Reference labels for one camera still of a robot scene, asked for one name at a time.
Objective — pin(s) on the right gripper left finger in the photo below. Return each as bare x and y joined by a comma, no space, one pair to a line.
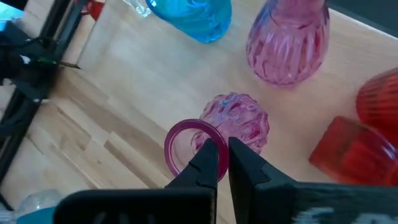
186,199

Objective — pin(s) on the red flared ribbed vase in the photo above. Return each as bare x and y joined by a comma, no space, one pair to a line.
351,152

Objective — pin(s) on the small red bulbous vase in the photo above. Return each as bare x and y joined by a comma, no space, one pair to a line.
96,9

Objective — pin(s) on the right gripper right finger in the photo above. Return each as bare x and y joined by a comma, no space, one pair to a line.
267,196

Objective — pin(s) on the tall pink glass vase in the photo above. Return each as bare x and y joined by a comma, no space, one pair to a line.
286,49

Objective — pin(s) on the tall clear glass vase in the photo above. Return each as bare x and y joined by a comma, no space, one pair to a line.
140,7

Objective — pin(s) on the red ribbed bottle vase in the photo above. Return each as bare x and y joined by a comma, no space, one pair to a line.
382,105

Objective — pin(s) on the pink diamond-pattern vase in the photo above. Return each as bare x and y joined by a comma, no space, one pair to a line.
239,121

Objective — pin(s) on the short round teal vase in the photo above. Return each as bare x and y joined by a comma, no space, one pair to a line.
199,21

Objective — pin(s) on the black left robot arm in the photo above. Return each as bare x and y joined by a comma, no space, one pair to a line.
21,56

